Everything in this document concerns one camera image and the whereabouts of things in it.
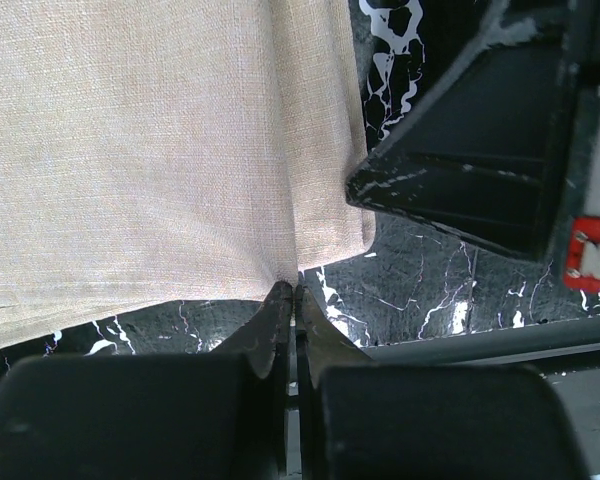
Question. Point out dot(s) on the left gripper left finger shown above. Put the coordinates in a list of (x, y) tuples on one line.
[(215, 415)]

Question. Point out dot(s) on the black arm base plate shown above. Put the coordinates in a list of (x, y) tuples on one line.
[(566, 353)]

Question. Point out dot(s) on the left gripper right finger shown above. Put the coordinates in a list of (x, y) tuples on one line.
[(363, 420)]

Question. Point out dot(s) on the beige cloth napkin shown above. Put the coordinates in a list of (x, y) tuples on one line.
[(153, 151)]

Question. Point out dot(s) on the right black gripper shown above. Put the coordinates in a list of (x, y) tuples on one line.
[(506, 118)]

